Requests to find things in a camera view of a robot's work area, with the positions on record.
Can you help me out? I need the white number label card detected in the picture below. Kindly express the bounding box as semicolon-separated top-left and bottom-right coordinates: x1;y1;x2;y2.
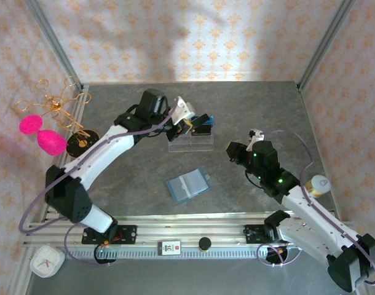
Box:
157;240;181;256

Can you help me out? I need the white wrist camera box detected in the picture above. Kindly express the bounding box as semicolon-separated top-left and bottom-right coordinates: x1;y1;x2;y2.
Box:
172;96;195;126
248;128;266;144

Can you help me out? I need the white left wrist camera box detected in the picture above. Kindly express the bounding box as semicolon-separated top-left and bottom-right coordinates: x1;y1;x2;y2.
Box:
172;96;195;126

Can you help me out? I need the white square clock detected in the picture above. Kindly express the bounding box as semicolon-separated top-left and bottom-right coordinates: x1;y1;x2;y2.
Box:
30;245;66;279

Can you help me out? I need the yellow jar with white lid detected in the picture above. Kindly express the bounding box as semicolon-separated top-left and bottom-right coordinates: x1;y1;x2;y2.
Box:
306;174;331;197

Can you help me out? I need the clear acrylic card stand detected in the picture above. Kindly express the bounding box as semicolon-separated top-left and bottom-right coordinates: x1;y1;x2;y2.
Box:
167;121;215;154

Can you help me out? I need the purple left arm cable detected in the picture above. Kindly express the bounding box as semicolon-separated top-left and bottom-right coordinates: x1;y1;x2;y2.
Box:
18;96;184;268

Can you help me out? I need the aluminium frame post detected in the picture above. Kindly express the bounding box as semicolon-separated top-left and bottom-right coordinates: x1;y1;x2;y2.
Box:
23;0;84;90
297;0;357;92

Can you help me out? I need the small pink fluffy pad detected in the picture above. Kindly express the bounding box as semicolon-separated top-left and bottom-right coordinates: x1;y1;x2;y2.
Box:
19;114;44;135

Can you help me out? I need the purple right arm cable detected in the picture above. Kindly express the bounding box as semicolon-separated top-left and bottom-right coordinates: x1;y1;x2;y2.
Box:
256;128;375;285

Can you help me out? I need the grey slotted cable duct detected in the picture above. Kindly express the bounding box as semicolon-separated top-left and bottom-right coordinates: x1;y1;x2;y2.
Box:
66;247;302;261

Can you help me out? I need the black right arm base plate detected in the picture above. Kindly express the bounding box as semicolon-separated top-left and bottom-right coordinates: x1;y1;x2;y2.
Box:
244;223;301;245

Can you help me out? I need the gold wire jewelry stand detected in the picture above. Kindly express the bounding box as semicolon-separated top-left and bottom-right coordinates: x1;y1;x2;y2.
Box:
14;76;101;160

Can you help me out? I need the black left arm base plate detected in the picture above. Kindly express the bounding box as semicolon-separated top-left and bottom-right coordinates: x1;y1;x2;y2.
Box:
81;225;138;245

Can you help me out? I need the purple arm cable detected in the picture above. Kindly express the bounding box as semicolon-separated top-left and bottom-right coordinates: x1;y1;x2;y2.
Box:
256;128;375;285
18;96;184;268

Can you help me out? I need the aluminium front rail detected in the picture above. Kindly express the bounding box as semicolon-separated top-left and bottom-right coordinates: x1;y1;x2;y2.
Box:
23;214;359;248

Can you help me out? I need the teal card holder wallet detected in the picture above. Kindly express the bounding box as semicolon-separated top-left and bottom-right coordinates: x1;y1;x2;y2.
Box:
165;167;212;203

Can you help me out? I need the large pink fluffy pad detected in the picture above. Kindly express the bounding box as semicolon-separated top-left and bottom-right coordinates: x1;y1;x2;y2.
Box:
36;128;68;156

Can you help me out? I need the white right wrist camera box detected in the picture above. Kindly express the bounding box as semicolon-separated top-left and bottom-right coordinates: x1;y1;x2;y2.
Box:
248;128;266;144

